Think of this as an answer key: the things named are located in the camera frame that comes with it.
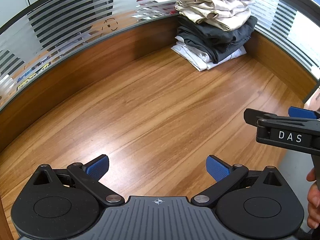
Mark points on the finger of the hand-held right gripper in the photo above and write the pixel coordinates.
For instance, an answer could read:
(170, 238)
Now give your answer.
(255, 116)
(302, 113)

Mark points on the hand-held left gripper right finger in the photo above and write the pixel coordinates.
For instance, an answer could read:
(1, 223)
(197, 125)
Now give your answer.
(217, 168)

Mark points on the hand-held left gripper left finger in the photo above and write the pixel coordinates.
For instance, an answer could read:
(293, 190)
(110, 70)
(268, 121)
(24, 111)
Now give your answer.
(98, 167)

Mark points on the folded beige clothes pile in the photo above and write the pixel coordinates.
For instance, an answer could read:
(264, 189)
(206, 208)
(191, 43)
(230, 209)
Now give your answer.
(220, 5)

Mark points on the person's right hand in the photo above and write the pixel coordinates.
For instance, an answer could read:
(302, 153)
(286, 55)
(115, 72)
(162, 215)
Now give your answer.
(314, 205)

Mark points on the cardboard box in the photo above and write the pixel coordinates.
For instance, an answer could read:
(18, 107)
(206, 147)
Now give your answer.
(312, 100)

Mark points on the striped frosted glass partition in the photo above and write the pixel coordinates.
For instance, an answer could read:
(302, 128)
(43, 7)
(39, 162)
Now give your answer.
(275, 12)
(62, 30)

